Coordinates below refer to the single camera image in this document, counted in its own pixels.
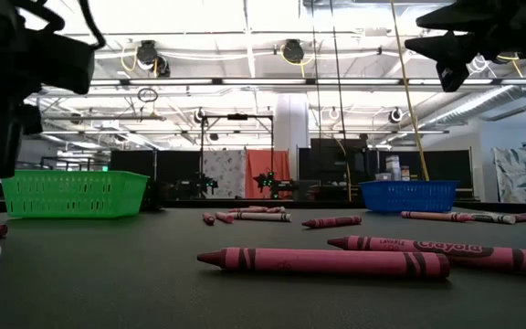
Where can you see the leaf pattern hanging cloth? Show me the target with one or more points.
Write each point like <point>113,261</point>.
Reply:
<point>518,176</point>

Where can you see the black table mat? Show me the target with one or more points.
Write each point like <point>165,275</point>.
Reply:
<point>108,297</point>

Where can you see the black partition panel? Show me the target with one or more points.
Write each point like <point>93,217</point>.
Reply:
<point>130,164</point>
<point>450,166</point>

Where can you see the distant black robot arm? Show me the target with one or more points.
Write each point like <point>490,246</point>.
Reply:
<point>199,185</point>
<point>270,183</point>

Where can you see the white floral hanging cloth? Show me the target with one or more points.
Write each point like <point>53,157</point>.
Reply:
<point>226,171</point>

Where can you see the silver ceiling duct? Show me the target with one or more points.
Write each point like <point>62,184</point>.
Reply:
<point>496,99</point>

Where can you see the blue plastic basket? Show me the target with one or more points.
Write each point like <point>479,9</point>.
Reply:
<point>409,185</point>

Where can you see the black cabinet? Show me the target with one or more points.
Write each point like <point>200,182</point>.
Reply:
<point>331,157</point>

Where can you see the white building column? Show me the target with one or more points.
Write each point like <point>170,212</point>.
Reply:
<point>290,128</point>

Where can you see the stacked white containers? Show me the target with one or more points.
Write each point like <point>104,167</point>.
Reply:
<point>393,164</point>

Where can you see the long ceiling light strip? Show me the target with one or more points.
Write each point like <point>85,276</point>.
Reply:
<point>263,81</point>

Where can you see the green plastic basket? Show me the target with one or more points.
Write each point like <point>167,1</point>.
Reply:
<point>76,177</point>

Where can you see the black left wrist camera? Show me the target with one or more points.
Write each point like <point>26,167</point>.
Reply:
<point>66,64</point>

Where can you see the orange hanging cloth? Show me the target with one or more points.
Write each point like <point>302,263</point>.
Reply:
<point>263,162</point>

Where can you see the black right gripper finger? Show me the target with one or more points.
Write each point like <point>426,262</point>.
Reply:
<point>473,16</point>
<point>455,48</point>

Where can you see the black metal station frame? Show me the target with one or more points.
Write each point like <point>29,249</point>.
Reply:
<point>238,117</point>

